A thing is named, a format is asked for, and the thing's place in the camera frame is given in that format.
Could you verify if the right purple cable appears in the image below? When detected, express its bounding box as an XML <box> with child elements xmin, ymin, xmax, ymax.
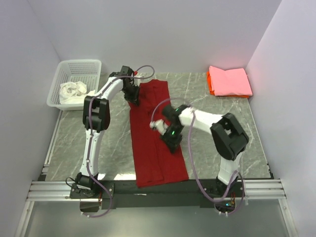
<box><xmin>150</xmin><ymin>97</ymin><xmax>247</xmax><ymax>216</ymax></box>

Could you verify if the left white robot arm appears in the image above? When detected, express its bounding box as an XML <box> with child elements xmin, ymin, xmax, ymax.
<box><xmin>72</xmin><ymin>66</ymin><xmax>140</xmax><ymax>198</ymax></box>

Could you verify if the pink folded t shirt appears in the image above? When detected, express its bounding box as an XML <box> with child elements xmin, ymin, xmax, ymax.
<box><xmin>208</xmin><ymin>66</ymin><xmax>253</xmax><ymax>97</ymax></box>

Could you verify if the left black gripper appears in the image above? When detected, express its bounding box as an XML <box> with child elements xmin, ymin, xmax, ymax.
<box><xmin>122</xmin><ymin>84</ymin><xmax>141</xmax><ymax>107</ymax></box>

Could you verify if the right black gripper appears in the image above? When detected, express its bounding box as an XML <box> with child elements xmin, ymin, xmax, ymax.
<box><xmin>159</xmin><ymin>124</ymin><xmax>185</xmax><ymax>155</ymax></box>

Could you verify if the purple cable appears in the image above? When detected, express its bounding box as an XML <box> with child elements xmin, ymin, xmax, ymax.
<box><xmin>86</xmin><ymin>65</ymin><xmax>156</xmax><ymax>218</ymax></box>
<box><xmin>150</xmin><ymin>97</ymin><xmax>247</xmax><ymax>216</ymax></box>

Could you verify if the orange folded t shirt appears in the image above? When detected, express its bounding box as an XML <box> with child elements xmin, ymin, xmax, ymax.
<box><xmin>206</xmin><ymin>71</ymin><xmax>249</xmax><ymax>98</ymax></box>

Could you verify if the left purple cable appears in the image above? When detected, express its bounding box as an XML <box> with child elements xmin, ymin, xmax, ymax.
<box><xmin>86</xmin><ymin>65</ymin><xmax>156</xmax><ymax>218</ymax></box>

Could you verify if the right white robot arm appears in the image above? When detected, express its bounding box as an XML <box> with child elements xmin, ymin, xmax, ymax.
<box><xmin>150</xmin><ymin>105</ymin><xmax>249</xmax><ymax>197</ymax></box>

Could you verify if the white crumpled t shirt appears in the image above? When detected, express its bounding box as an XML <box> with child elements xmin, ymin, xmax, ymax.
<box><xmin>59</xmin><ymin>81</ymin><xmax>96</xmax><ymax>104</ymax></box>

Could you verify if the white plastic basket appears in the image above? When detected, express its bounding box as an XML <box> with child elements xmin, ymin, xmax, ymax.
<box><xmin>46</xmin><ymin>59</ymin><xmax>102</xmax><ymax>111</ymax></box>

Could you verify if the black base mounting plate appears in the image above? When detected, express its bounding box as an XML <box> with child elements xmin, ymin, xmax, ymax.
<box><xmin>69</xmin><ymin>179</ymin><xmax>246</xmax><ymax>213</ymax></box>

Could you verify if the red t shirt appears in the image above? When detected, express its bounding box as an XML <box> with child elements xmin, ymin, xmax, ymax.
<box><xmin>129</xmin><ymin>79</ymin><xmax>189</xmax><ymax>188</ymax></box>

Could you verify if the aluminium frame rail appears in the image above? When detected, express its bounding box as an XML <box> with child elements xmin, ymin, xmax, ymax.
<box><xmin>14</xmin><ymin>160</ymin><xmax>299</xmax><ymax>237</ymax></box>

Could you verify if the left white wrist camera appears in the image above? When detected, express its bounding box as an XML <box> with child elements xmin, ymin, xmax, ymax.
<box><xmin>133</xmin><ymin>71</ymin><xmax>145</xmax><ymax>81</ymax></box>

